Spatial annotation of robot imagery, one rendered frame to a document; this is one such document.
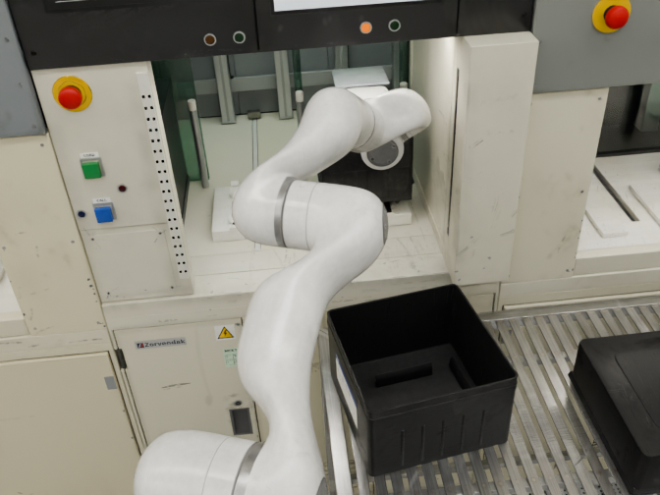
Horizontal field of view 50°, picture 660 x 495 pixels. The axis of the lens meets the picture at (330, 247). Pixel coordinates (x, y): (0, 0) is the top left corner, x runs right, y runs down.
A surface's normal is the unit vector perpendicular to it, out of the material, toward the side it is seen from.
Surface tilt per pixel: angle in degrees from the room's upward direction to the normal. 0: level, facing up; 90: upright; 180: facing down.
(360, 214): 27
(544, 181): 90
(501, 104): 90
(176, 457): 10
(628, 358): 0
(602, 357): 0
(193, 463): 14
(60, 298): 90
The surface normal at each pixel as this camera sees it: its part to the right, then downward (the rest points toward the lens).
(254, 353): -0.48, -0.41
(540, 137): 0.10, 0.58
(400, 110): 0.40, -0.25
